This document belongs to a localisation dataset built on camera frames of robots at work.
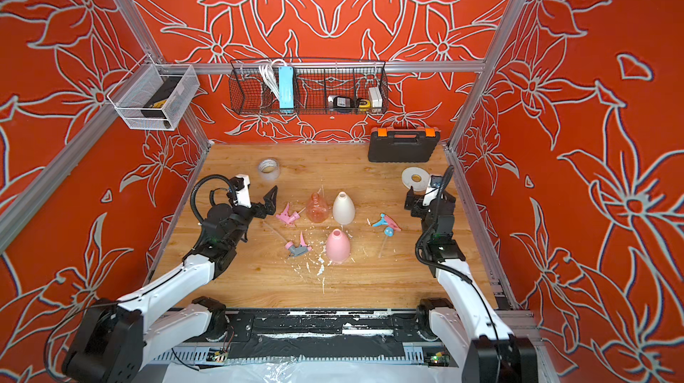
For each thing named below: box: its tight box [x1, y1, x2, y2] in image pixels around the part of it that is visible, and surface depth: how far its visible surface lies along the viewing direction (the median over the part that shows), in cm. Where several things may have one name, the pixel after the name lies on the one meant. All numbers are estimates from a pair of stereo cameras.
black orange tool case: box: [367, 125, 440, 163], surface depth 102 cm
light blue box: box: [278, 65, 295, 110], surface depth 92 cm
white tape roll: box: [401, 166, 431, 196], surface depth 109 cm
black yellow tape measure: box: [356, 98, 372, 113], surface depth 97 cm
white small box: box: [368, 86, 383, 114], surface depth 94 cm
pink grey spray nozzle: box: [285, 231, 313, 257], surface depth 89 cm
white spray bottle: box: [333, 190, 356, 226], surface depth 90 cm
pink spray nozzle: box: [276, 202, 307, 225], surface depth 96 cm
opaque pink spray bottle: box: [325, 228, 351, 264], surface depth 81 cm
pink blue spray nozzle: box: [372, 212, 402, 237], surface depth 94 cm
